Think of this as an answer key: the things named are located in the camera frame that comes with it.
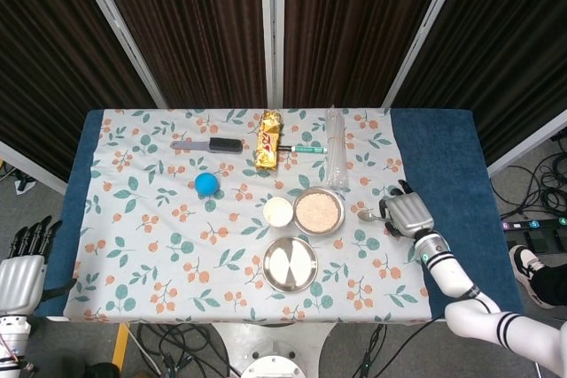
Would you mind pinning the clear plastic tube bundle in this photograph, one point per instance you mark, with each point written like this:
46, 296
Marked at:
336, 161

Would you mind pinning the black trouser leg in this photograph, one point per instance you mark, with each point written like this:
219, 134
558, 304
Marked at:
553, 283

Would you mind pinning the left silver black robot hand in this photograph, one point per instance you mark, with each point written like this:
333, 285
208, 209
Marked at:
17, 278

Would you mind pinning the white black sneaker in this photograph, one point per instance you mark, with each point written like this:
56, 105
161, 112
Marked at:
525, 265

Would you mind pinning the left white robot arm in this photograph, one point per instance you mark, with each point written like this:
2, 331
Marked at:
11, 338

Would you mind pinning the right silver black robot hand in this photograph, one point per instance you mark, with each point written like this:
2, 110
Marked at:
409, 214

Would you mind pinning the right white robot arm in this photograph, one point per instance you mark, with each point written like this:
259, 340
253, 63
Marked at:
465, 307

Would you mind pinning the gold snack packet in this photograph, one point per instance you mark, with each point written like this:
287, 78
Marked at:
268, 143

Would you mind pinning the green marker pen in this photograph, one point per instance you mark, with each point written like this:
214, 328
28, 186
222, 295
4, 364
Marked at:
310, 148

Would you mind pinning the metal spoon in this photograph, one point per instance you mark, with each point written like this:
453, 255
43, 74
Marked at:
367, 216

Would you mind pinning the floral tablecloth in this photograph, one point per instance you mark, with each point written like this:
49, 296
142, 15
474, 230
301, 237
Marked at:
168, 236

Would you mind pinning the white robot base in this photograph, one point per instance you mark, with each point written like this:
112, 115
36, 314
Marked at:
274, 351

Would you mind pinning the blue ball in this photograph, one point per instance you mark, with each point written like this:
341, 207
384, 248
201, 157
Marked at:
206, 184

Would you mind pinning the steel plate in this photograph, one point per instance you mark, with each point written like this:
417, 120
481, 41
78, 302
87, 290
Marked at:
290, 265

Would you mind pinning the black power strip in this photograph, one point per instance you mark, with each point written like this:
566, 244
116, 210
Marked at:
536, 223

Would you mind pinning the dark fluted partition panel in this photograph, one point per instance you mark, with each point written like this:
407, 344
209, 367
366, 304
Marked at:
190, 28
509, 41
350, 28
44, 64

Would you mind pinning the blue table cloth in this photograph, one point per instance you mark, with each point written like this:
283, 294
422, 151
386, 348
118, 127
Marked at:
443, 152

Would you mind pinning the metal bowl of grain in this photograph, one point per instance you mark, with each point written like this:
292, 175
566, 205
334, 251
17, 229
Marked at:
318, 210

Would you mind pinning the white paper cup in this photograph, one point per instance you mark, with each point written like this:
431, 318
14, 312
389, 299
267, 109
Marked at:
277, 210

